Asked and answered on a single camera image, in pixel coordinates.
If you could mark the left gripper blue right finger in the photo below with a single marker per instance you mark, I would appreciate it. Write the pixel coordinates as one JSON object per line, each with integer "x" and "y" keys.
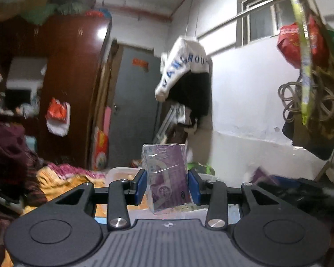
{"x": 212, "y": 193}

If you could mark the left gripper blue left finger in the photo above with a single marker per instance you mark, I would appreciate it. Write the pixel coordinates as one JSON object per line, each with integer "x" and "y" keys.
{"x": 123, "y": 193}

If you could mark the purple box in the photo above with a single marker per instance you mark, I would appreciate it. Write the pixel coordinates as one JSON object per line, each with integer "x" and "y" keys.
{"x": 167, "y": 176}

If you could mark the green white plastic bag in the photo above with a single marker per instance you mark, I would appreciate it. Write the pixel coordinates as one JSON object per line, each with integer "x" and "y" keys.
{"x": 201, "y": 169}

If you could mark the white plastic basket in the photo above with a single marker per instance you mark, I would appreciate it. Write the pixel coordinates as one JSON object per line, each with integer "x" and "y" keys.
{"x": 189, "y": 211}

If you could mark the pink floral bedding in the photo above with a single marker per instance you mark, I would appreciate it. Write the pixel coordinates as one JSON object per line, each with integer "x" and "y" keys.
{"x": 66, "y": 171}

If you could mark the grey door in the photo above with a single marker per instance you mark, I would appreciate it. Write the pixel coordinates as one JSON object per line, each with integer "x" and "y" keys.
{"x": 135, "y": 110}

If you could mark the red white hanging bag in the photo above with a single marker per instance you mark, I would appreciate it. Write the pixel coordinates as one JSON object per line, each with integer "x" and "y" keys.
{"x": 58, "y": 118}

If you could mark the maroon blanket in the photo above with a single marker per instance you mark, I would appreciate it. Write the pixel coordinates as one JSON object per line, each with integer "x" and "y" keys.
{"x": 17, "y": 177}

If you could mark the olive hanging bag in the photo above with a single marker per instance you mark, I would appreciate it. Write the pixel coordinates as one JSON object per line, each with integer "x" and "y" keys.
{"x": 317, "y": 136}

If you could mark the white black hanging jacket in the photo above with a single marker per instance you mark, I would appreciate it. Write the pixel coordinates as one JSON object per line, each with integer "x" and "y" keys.
{"x": 186, "y": 77}

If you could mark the dark red wooden wardrobe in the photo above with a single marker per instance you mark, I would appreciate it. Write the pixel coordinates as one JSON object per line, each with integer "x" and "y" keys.
{"x": 73, "y": 46}

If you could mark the red hanging plastic bag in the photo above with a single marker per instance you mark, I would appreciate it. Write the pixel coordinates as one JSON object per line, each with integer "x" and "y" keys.
{"x": 289, "y": 45}

